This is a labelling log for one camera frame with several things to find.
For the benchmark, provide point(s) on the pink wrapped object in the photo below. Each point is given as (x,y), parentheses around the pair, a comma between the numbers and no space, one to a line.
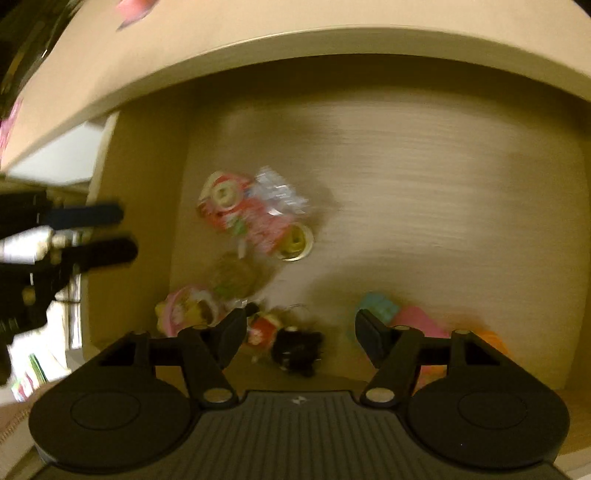
(136,11)

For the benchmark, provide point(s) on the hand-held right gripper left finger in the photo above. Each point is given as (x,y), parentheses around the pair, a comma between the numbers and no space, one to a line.
(233,332)

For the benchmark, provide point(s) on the black plush toy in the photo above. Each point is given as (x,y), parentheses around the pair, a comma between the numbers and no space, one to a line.
(295,350)

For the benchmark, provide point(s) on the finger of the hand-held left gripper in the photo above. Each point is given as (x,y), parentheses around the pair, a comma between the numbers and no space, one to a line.
(106,254)
(92,214)

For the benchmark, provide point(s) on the pink figure toy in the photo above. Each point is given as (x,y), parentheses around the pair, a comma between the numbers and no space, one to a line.
(184,309)

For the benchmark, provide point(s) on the white pink crinkled wrapper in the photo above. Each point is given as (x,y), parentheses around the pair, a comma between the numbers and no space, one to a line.
(279,191)

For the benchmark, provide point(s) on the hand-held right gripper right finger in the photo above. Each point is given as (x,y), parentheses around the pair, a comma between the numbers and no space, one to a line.
(369,332)

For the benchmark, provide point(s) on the white desk front panel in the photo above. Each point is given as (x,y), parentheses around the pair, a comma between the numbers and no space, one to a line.
(64,152)

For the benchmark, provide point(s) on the white drawer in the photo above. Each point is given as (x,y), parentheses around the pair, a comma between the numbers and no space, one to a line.
(415,184)

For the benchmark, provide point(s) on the brown round toy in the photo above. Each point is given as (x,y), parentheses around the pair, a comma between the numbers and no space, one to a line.
(233,277)

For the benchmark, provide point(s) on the yellow round toy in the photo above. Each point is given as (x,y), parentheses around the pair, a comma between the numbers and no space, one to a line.
(295,240)

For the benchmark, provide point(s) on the red packaged toy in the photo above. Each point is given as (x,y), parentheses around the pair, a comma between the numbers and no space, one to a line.
(231,203)

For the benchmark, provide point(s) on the orange toy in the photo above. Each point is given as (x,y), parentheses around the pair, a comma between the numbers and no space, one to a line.
(491,339)

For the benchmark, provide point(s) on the teal toy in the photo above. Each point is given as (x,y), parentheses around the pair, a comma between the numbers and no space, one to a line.
(378,307)

